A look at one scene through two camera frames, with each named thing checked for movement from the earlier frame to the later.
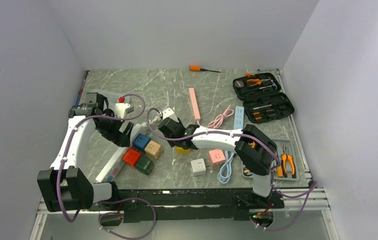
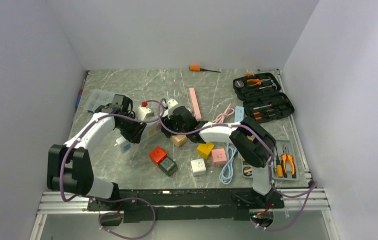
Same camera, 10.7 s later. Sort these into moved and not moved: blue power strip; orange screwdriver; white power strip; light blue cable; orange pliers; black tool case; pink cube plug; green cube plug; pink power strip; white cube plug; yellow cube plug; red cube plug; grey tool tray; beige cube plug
Moved: red cube plug; beige cube plug; white power strip; green cube plug; yellow cube plug
Not moved: white cube plug; light blue cable; grey tool tray; pink cube plug; orange screwdriver; black tool case; orange pliers; pink power strip; blue power strip
